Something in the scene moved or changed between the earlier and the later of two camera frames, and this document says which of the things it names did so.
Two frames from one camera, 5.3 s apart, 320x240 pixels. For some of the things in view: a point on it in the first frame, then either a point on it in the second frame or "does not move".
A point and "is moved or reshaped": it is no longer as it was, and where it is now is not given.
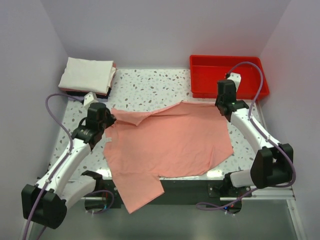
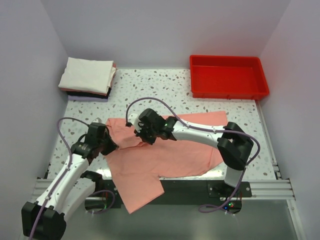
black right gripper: [216, 101] -> [140, 134]
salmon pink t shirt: [145, 143] is moved or reshaped
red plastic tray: [206, 70] does not move
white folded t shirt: [87, 75] does not move
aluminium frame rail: [277, 193] does not move
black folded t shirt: [83, 94] does not move
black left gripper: [111, 118] -> [112, 146]
